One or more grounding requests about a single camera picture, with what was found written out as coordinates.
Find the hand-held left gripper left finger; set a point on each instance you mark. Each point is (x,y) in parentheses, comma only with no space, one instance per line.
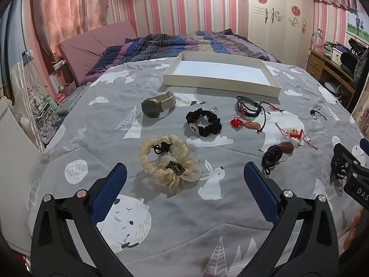
(111,190)

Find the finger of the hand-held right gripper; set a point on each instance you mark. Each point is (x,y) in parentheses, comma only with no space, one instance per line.
(364,144)
(344,155)

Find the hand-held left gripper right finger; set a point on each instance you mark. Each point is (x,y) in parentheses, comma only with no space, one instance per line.
(259,190)

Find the cream satin scrunchie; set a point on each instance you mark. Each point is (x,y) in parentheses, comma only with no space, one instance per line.
(147,153)

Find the red knot amber gourd pendant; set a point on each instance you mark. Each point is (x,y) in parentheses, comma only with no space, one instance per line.
(250,125)

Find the cream organza labelled scrunchie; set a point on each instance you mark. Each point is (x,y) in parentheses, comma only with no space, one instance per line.
(184,179)

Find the black scrunchie band watch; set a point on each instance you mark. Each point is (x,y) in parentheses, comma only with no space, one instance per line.
(212,127)

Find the shallow cream cardboard tray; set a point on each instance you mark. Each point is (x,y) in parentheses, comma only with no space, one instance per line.
(222,72)

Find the person's right hand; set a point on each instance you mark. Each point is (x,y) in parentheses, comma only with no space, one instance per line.
(359,225)

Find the floral fabric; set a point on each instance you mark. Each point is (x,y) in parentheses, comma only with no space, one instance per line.
(361,115)

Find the grey animal print blanket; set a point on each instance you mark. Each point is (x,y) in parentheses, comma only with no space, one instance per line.
(101,138)

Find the black bag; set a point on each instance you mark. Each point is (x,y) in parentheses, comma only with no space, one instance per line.
(353,54)

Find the wooden desk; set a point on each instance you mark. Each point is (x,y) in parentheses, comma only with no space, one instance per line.
(318,63)

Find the comic print bag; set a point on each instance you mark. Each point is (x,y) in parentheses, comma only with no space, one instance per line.
(43,115)

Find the white board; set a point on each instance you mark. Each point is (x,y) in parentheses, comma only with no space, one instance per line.
(17,124)

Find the desk lamp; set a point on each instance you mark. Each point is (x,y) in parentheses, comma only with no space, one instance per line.
(316,34)

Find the white power strip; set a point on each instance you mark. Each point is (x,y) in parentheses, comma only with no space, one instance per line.
(28,56)
(58,65)

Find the white wardrobe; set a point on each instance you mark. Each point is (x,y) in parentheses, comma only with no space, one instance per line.
(276,31)

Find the pink mattress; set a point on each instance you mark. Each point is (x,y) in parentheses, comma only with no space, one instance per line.
(86,46)

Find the striped purple blue quilt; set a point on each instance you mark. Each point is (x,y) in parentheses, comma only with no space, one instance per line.
(161,46)

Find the pink curtain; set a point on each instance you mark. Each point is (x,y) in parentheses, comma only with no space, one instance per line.
(69,8)

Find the wall poster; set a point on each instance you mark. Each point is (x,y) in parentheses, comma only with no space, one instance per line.
(359,26)

